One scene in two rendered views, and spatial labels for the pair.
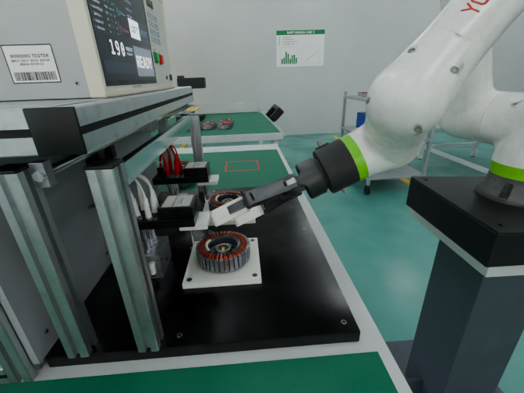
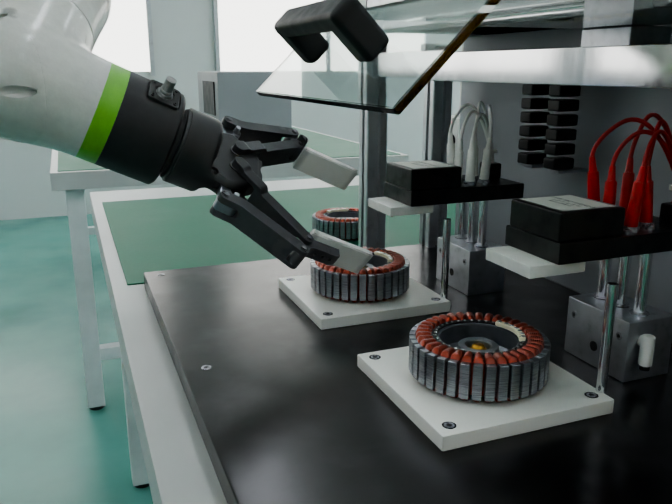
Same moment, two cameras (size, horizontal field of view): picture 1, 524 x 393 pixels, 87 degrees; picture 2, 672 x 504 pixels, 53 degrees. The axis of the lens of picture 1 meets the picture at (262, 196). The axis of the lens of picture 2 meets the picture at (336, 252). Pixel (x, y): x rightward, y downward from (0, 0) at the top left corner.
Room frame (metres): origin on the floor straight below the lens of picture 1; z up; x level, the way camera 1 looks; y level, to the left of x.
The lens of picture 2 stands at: (1.19, -0.17, 1.03)
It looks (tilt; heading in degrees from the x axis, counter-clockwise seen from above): 15 degrees down; 162
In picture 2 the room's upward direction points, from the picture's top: straight up
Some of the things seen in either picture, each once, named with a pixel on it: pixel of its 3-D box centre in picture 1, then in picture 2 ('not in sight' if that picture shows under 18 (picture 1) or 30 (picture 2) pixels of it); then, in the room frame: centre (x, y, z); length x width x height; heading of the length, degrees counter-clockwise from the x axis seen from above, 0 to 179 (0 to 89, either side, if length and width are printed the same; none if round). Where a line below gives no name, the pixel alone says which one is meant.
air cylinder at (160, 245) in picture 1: (154, 256); (469, 262); (0.49, 0.23, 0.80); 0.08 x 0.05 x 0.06; 3
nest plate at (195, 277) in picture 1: (224, 260); (359, 293); (0.50, 0.09, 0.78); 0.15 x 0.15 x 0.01; 3
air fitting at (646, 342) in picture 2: not in sight; (646, 352); (0.77, 0.24, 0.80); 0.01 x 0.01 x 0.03; 3
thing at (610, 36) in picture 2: (144, 122); (624, 43); (0.67, 0.27, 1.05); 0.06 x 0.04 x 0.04; 3
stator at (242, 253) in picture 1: (223, 250); (359, 273); (0.50, 0.09, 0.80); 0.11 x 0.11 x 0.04
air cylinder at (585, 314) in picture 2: not in sight; (616, 333); (0.73, 0.24, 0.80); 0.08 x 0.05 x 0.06; 3
